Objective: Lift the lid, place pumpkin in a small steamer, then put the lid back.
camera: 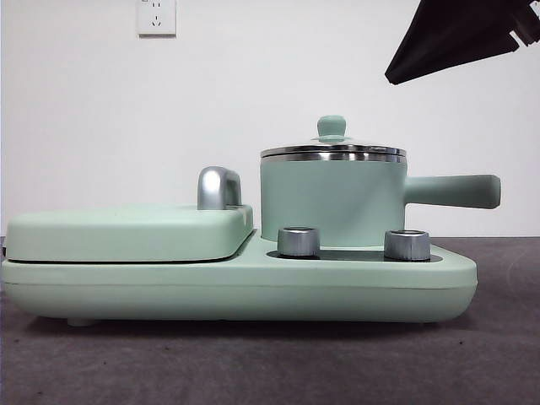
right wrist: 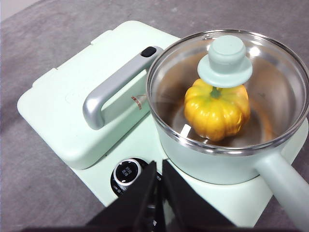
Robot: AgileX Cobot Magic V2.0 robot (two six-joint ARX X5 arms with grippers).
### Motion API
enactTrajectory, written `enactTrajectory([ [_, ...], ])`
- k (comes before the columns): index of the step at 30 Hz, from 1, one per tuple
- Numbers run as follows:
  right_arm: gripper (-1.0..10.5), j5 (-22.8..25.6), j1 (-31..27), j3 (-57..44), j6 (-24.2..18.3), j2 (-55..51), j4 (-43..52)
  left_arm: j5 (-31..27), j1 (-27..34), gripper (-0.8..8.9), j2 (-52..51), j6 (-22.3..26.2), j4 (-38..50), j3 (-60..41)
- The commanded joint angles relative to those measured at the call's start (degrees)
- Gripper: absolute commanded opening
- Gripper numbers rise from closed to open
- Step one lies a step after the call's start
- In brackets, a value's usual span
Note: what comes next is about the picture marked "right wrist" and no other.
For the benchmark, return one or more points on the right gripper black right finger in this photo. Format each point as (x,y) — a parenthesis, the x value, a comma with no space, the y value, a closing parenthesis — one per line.
(183,207)

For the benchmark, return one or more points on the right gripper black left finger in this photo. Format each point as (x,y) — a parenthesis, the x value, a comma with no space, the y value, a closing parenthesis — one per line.
(135,200)

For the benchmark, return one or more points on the yellow toy pumpkin green stem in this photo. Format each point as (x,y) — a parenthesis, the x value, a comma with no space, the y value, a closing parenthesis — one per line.
(217,116)

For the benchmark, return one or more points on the glass lid with green knob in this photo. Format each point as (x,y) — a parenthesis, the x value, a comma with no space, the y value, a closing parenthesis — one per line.
(227,60)

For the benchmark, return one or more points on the silver control knob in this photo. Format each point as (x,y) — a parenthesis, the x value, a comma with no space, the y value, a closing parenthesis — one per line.
(126,171)

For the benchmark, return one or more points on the mint green breakfast machine base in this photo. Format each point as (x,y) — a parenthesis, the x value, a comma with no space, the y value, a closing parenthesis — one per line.
(229,200)

